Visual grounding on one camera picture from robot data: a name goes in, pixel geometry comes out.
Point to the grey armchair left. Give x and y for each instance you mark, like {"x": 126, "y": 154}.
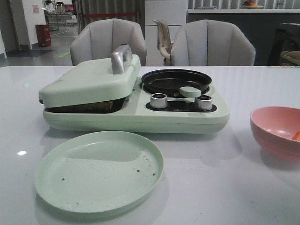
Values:
{"x": 100, "y": 38}

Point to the silver knob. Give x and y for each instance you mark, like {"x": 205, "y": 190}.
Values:
{"x": 158, "y": 101}
{"x": 203, "y": 103}

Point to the dark kitchen counter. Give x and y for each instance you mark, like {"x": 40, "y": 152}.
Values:
{"x": 258, "y": 25}

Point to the white office chair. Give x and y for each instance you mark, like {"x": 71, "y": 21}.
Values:
{"x": 164, "y": 44}

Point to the light green round plate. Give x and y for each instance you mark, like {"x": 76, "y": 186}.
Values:
{"x": 106, "y": 172}

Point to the red barrier belt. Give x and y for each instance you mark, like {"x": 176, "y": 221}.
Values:
{"x": 110, "y": 15}

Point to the pink bowl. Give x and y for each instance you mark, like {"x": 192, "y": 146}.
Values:
{"x": 273, "y": 128}

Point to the green breakfast maker base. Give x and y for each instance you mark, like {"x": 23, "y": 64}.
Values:
{"x": 134, "y": 116}

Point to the white refrigerator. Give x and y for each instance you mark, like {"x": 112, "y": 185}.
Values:
{"x": 173, "y": 12}

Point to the beige cloth item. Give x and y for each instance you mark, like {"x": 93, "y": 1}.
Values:
{"x": 293, "y": 57}

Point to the grey curtain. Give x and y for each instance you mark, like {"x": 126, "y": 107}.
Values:
{"x": 108, "y": 6}

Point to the fruit plate on counter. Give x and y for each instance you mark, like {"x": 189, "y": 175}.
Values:
{"x": 249, "y": 4}

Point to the red trash bin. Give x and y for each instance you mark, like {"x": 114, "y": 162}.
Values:
{"x": 43, "y": 35}

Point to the grey armchair right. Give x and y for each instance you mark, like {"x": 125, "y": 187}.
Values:
{"x": 211, "y": 43}

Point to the silver right knob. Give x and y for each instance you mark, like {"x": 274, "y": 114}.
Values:
{"x": 203, "y": 103}

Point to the silver left knob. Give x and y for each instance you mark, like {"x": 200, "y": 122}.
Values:
{"x": 158, "y": 101}

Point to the black round frying pan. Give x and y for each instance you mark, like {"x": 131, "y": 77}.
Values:
{"x": 169, "y": 81}

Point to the green breakfast maker lid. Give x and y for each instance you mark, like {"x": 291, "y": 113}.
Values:
{"x": 89, "y": 82}

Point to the grey armchair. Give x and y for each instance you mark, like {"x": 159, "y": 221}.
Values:
{"x": 211, "y": 43}
{"x": 100, "y": 38}

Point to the shrimp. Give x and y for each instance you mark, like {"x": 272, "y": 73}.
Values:
{"x": 296, "y": 136}

